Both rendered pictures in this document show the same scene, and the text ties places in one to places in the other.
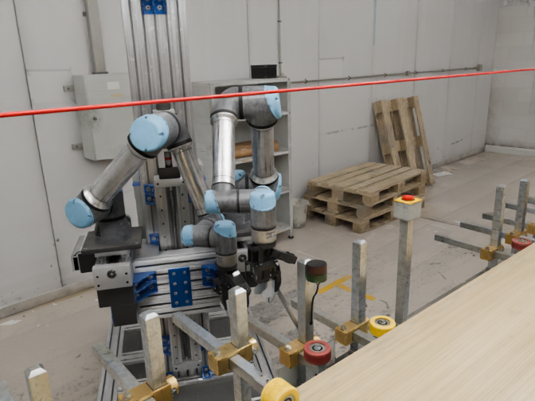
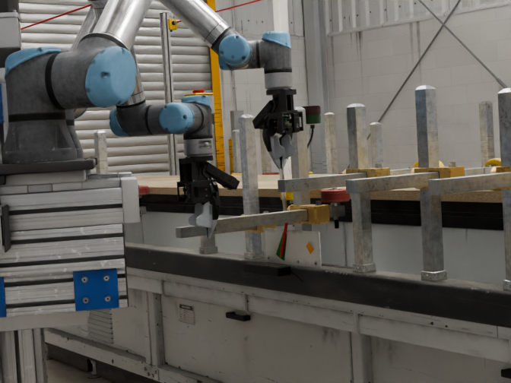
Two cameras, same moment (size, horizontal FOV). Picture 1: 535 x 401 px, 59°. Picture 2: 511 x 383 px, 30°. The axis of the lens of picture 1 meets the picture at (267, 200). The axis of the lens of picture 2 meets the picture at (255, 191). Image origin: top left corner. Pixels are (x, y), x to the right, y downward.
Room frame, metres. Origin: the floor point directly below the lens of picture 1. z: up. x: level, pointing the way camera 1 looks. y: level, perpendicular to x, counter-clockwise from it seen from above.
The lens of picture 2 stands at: (1.22, 2.58, 1.06)
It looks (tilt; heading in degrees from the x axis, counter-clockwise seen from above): 3 degrees down; 274
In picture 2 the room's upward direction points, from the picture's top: 3 degrees counter-clockwise
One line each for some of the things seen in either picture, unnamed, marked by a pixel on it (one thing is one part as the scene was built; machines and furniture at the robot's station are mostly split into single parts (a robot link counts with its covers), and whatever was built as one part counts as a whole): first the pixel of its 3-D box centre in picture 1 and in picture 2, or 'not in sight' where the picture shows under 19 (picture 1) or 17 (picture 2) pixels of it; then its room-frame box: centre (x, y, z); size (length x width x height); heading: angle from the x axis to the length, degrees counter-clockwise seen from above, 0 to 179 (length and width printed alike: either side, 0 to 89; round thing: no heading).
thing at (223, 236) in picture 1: (224, 237); (196, 117); (1.54, 0.15, 1.13); 0.09 x 0.08 x 0.11; 75
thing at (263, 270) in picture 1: (263, 259); (282, 112); (1.32, 0.02, 1.13); 0.09 x 0.08 x 0.12; 129
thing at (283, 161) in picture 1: (240, 166); not in sight; (4.26, 0.23, 0.78); 0.90 x 0.45 x 1.55; 133
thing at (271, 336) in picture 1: (273, 337); (280, 218); (1.34, -0.01, 0.84); 0.43 x 0.03 x 0.04; 39
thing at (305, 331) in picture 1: (306, 329); (301, 191); (1.29, -0.11, 0.91); 0.03 x 0.03 x 0.48; 39
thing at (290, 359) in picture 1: (301, 350); (308, 213); (1.27, -0.09, 0.85); 0.13 x 0.06 x 0.05; 129
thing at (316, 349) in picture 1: (317, 363); (335, 207); (1.19, -0.13, 0.85); 0.08 x 0.08 x 0.11
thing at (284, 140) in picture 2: (267, 293); (288, 151); (1.31, 0.01, 1.02); 0.06 x 0.03 x 0.09; 129
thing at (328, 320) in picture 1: (335, 324); (241, 226); (1.47, -0.23, 0.81); 0.43 x 0.03 x 0.04; 39
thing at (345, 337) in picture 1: (353, 329); (256, 223); (1.43, -0.28, 0.81); 0.13 x 0.06 x 0.05; 129
